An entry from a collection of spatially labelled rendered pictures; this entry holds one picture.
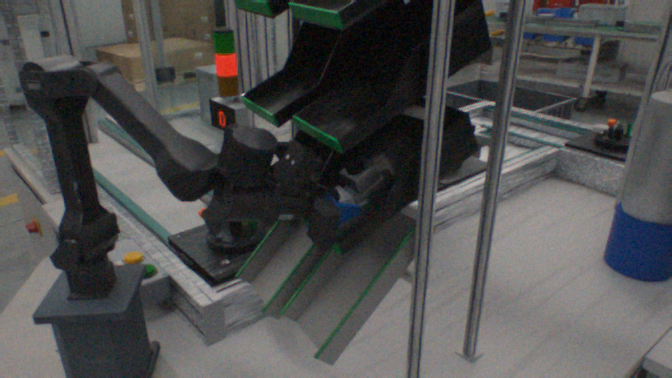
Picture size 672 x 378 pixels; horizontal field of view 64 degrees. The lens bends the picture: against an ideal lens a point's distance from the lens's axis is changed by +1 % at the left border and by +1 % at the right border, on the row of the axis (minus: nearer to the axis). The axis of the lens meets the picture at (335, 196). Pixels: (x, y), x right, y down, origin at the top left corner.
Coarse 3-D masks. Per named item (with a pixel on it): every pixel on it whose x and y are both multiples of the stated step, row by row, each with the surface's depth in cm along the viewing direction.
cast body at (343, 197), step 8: (328, 192) 79; (336, 192) 78; (344, 192) 79; (336, 200) 77; (344, 200) 77; (352, 200) 78; (368, 208) 82; (360, 216) 80; (344, 224) 79; (352, 224) 80; (360, 224) 81; (344, 232) 80; (336, 240) 80
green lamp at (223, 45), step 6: (216, 36) 125; (222, 36) 125; (228, 36) 125; (216, 42) 126; (222, 42) 125; (228, 42) 126; (216, 48) 126; (222, 48) 126; (228, 48) 126; (234, 48) 128; (216, 54) 127; (222, 54) 127; (228, 54) 127
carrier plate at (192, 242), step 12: (192, 228) 130; (204, 228) 131; (168, 240) 127; (180, 240) 125; (192, 240) 125; (204, 240) 125; (180, 252) 123; (192, 252) 120; (204, 252) 120; (252, 252) 120; (204, 264) 116; (216, 264) 116; (240, 264) 116; (216, 276) 112; (228, 276) 112
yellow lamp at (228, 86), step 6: (222, 78) 129; (228, 78) 129; (234, 78) 130; (222, 84) 130; (228, 84) 130; (234, 84) 130; (222, 90) 131; (228, 90) 130; (234, 90) 131; (222, 96) 131; (228, 96) 131
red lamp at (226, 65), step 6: (234, 54) 128; (216, 60) 128; (222, 60) 127; (228, 60) 127; (234, 60) 129; (216, 66) 129; (222, 66) 128; (228, 66) 128; (234, 66) 129; (222, 72) 128; (228, 72) 129; (234, 72) 129
